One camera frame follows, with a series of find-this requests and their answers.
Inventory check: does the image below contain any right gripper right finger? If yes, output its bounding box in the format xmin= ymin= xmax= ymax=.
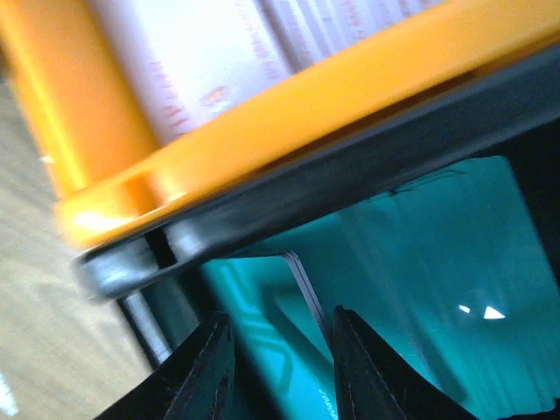
xmin=332 ymin=305 xmax=474 ymax=419

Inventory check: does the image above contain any yellow bin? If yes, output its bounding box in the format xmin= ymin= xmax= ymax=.
xmin=1 ymin=1 xmax=559 ymax=249

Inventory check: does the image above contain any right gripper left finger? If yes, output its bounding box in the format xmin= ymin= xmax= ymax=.
xmin=97 ymin=312 xmax=235 ymax=419

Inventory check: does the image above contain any teal object in bin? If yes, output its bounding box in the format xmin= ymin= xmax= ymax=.
xmin=304 ymin=156 xmax=559 ymax=419

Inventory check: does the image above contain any black bin with teal item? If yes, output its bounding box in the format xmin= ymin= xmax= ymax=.
xmin=72 ymin=43 xmax=560 ymax=420

